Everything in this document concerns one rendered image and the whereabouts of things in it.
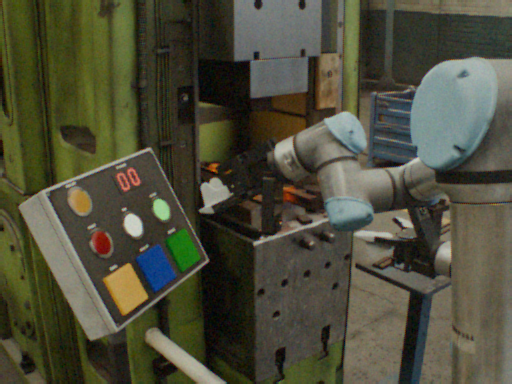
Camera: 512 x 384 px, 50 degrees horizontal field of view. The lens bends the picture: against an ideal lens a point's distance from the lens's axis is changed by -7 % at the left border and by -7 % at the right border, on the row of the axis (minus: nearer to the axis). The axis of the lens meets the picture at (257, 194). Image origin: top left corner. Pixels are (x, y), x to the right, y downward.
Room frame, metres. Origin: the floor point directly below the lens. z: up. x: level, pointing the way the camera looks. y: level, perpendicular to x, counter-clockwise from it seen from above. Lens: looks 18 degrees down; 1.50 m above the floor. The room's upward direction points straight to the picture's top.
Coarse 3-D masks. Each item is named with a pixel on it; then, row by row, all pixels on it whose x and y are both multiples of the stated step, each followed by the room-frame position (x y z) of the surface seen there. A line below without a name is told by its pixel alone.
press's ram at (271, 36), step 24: (216, 0) 1.46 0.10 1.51; (240, 0) 1.42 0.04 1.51; (264, 0) 1.47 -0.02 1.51; (288, 0) 1.52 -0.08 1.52; (312, 0) 1.58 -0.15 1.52; (216, 24) 1.46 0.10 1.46; (240, 24) 1.42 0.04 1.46; (264, 24) 1.47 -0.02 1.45; (288, 24) 1.52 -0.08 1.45; (312, 24) 1.58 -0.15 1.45; (216, 48) 1.47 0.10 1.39; (240, 48) 1.42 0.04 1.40; (264, 48) 1.47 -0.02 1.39; (288, 48) 1.53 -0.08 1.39; (312, 48) 1.58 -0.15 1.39
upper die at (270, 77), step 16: (208, 64) 1.58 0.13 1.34; (224, 64) 1.52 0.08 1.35; (240, 64) 1.47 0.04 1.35; (256, 64) 1.46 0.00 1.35; (272, 64) 1.49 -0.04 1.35; (288, 64) 1.53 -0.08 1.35; (304, 64) 1.56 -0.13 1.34; (208, 80) 1.58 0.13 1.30; (224, 80) 1.52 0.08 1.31; (240, 80) 1.47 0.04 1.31; (256, 80) 1.46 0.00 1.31; (272, 80) 1.49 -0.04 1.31; (288, 80) 1.53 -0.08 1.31; (304, 80) 1.56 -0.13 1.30; (240, 96) 1.47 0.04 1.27; (256, 96) 1.46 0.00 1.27
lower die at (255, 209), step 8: (216, 160) 1.89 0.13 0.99; (200, 168) 1.79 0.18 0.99; (208, 176) 1.71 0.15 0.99; (216, 176) 1.71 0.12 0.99; (200, 184) 1.66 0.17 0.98; (288, 184) 1.62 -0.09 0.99; (200, 192) 1.62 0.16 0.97; (304, 192) 1.57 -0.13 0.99; (200, 200) 1.62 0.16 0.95; (248, 200) 1.51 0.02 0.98; (256, 200) 1.50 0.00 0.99; (240, 208) 1.48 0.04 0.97; (248, 208) 1.45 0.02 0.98; (256, 208) 1.46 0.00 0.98; (288, 208) 1.53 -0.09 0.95; (296, 208) 1.55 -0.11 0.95; (304, 208) 1.57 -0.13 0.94; (240, 216) 1.48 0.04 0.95; (248, 216) 1.45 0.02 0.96; (256, 216) 1.46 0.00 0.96; (288, 216) 1.53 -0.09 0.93; (296, 216) 1.55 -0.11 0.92; (256, 224) 1.46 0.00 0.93
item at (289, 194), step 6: (210, 168) 1.77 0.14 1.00; (288, 192) 1.50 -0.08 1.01; (294, 192) 1.49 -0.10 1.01; (300, 192) 1.49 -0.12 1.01; (288, 198) 1.51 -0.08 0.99; (294, 198) 1.49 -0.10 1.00; (300, 198) 1.47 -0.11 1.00; (306, 198) 1.44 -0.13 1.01; (312, 198) 1.44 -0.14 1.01; (294, 204) 1.48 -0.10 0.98; (300, 204) 1.46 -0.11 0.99; (306, 204) 1.46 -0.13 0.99; (312, 204) 1.44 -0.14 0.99
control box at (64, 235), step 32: (128, 160) 1.15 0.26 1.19; (64, 192) 0.96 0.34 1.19; (96, 192) 1.02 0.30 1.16; (128, 192) 1.09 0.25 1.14; (160, 192) 1.17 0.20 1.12; (32, 224) 0.94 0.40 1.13; (64, 224) 0.92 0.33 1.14; (96, 224) 0.98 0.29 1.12; (160, 224) 1.11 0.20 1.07; (64, 256) 0.91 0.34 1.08; (96, 256) 0.93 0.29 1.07; (128, 256) 0.99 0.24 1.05; (64, 288) 0.91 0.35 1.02; (96, 288) 0.89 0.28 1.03; (96, 320) 0.88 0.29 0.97; (128, 320) 0.90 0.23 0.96
